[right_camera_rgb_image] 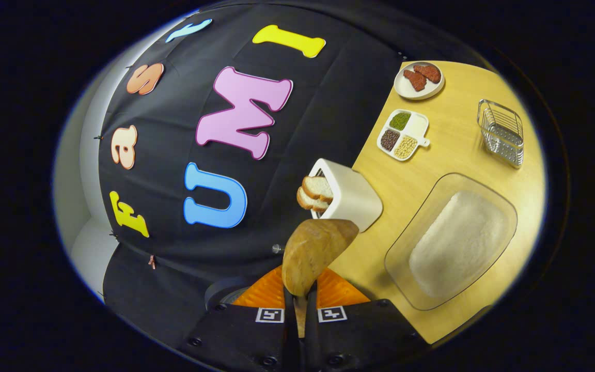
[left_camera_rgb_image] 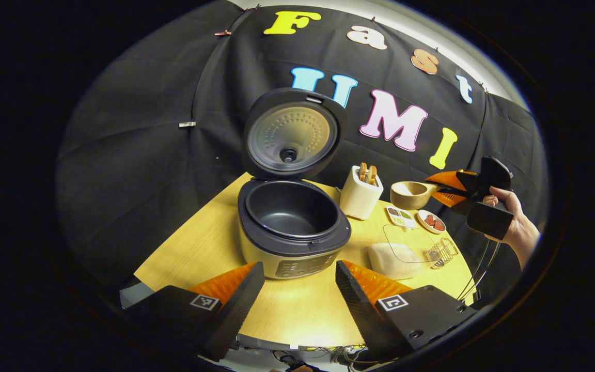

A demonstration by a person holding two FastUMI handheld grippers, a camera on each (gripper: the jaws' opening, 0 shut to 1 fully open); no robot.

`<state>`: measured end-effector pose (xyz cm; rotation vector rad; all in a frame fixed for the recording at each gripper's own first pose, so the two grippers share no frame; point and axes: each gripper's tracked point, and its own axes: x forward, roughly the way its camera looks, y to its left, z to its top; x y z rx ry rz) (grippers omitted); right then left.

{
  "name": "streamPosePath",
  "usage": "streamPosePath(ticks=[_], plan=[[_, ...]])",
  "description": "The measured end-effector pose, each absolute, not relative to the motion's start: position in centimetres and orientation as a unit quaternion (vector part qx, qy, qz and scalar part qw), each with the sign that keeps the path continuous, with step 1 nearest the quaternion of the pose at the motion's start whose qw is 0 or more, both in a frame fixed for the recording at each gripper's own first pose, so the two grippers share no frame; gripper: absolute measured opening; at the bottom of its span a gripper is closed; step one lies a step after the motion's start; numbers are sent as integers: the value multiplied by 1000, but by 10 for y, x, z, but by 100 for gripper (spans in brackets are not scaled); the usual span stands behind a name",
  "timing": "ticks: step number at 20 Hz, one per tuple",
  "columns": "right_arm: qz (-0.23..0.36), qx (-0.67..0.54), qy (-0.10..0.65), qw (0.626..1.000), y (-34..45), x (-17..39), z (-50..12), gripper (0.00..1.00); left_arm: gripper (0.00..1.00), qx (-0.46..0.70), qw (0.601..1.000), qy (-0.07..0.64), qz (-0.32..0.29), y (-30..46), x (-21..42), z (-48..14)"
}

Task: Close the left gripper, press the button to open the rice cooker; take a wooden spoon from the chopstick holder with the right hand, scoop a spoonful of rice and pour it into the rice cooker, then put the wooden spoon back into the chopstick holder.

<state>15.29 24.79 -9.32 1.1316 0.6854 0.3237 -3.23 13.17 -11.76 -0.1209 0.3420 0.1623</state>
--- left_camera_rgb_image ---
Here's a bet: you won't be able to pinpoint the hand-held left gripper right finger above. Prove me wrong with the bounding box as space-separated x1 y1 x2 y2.
335 260 479 364

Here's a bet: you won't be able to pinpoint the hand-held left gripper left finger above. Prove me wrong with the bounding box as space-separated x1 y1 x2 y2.
122 261 265 362

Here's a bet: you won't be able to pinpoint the wooden spoon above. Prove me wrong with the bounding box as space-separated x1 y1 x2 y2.
390 181 440 210

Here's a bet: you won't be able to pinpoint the clear wire chopstick holder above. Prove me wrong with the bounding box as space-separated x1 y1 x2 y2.
422 238 459 270

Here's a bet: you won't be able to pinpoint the clear plastic rice container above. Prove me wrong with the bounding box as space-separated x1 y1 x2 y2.
368 224 437 280

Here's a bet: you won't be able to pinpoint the dark grey rice cooker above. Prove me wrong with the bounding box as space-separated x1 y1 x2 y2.
237 88 352 280

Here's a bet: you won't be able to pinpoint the small white round plate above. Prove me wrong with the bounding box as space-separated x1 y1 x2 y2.
417 209 447 234

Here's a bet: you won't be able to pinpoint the white divided grain dish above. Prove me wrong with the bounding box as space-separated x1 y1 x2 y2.
385 206 418 229

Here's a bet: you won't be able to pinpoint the white toaster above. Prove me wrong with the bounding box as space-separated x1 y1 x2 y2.
339 165 384 221

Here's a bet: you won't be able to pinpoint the black backdrop cloth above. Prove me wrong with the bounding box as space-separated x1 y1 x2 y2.
55 0 549 290

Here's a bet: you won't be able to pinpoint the black cable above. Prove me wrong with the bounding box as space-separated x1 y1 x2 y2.
455 239 500 303

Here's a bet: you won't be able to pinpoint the tangled cables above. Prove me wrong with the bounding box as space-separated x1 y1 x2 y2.
269 345 368 370

